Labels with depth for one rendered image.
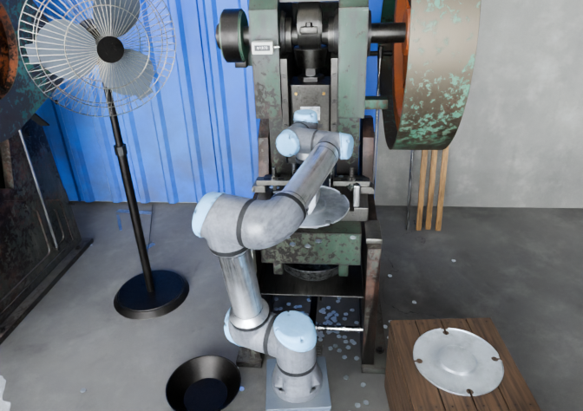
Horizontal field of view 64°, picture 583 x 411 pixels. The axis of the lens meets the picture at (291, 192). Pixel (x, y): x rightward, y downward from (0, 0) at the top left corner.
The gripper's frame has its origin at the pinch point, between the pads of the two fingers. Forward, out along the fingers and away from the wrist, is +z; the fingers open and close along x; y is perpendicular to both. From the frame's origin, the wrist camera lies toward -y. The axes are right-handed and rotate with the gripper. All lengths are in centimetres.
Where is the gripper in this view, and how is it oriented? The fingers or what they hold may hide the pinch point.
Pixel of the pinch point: (307, 212)
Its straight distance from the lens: 160.1
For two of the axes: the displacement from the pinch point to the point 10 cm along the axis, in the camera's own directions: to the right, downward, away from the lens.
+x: -10.0, -0.1, 1.0
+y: 0.9, -4.6, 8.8
